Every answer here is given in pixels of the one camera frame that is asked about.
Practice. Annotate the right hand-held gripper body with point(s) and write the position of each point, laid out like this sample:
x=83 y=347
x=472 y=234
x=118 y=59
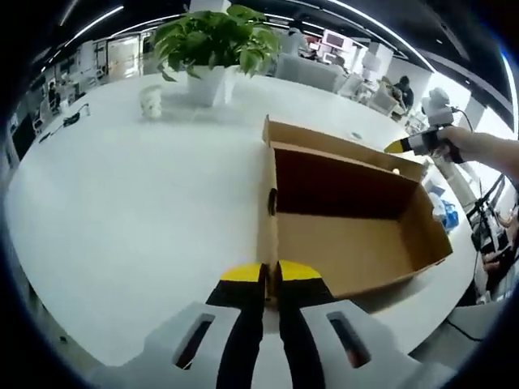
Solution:
x=440 y=111

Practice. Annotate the grey mesh chair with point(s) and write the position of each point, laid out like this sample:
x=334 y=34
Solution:
x=466 y=324

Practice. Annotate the brown cardboard shoe box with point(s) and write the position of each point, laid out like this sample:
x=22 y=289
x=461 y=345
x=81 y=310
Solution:
x=344 y=243

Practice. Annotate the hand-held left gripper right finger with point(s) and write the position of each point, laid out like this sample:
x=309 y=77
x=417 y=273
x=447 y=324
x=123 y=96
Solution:
x=300 y=324

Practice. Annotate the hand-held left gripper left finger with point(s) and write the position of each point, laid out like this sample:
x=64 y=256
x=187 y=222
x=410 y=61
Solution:
x=243 y=324

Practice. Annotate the green potted plant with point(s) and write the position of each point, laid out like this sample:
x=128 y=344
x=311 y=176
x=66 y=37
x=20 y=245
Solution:
x=211 y=40

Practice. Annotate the blue wet wipes pack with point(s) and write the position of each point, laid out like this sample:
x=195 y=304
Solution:
x=446 y=212

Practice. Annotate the person's right hand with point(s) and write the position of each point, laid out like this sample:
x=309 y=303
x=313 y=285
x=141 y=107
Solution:
x=454 y=146

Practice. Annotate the white paper cup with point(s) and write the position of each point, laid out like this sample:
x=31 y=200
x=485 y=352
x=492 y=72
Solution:
x=151 y=103

